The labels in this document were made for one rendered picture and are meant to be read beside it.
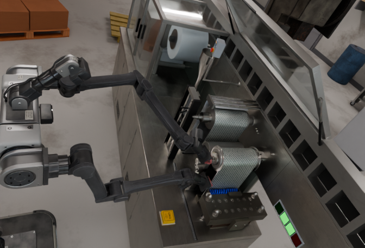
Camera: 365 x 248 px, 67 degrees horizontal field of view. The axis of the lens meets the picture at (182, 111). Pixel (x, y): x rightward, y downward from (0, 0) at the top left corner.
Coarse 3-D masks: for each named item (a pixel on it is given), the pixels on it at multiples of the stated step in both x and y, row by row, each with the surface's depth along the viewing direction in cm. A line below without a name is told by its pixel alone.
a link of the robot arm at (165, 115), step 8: (144, 80) 151; (144, 96) 151; (152, 96) 151; (152, 104) 149; (160, 104) 150; (160, 112) 147; (168, 112) 149; (160, 120) 149; (168, 120) 146; (168, 128) 146; (176, 128) 145; (176, 136) 144; (184, 136) 144; (176, 144) 147; (184, 144) 142
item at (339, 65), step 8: (352, 48) 635; (360, 48) 654; (344, 56) 651; (352, 56) 636; (360, 56) 628; (336, 64) 670; (344, 64) 651; (352, 64) 642; (360, 64) 639; (328, 72) 693; (336, 72) 668; (344, 72) 656; (352, 72) 653; (336, 80) 673; (344, 80) 667
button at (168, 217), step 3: (171, 210) 163; (162, 213) 159; (165, 213) 160; (168, 213) 161; (171, 213) 161; (162, 216) 158; (165, 216) 159; (168, 216) 159; (171, 216) 160; (162, 219) 158; (165, 219) 157; (168, 219) 158; (171, 219) 158; (174, 219) 159; (162, 222) 157; (165, 222) 157; (168, 222) 158; (171, 222) 159
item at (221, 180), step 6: (216, 174) 160; (222, 174) 162; (228, 174) 164; (234, 174) 165; (240, 174) 167; (246, 174) 169; (216, 180) 165; (222, 180) 167; (228, 180) 169; (234, 180) 170; (240, 180) 172; (216, 186) 170; (222, 186) 172; (228, 186) 174; (234, 186) 176
